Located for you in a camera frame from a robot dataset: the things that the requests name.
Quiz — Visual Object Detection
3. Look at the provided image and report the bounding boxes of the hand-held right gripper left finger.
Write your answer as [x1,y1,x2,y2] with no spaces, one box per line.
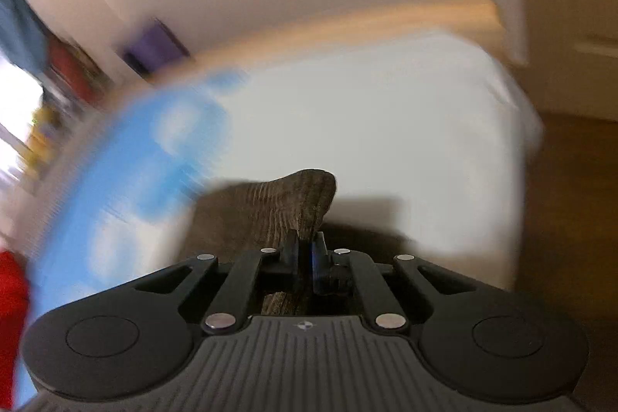
[135,231,301,334]

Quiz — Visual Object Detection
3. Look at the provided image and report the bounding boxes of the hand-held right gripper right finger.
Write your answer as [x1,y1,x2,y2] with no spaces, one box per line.
[311,233,476,334]

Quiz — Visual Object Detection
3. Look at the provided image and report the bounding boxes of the brown corduroy pants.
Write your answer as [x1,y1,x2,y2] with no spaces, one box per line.
[181,169,411,316]

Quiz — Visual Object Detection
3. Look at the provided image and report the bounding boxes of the purple board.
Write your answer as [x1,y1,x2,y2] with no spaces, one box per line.
[121,19,190,76]

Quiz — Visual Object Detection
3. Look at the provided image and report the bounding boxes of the red folded quilt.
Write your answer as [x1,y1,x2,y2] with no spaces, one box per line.
[0,250,32,412]

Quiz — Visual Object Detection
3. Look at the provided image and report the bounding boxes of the red cushion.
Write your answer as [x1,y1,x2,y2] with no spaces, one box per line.
[46,34,113,105]

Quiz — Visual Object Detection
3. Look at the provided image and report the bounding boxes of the blue curtain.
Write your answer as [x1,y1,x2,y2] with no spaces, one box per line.
[0,0,50,77]

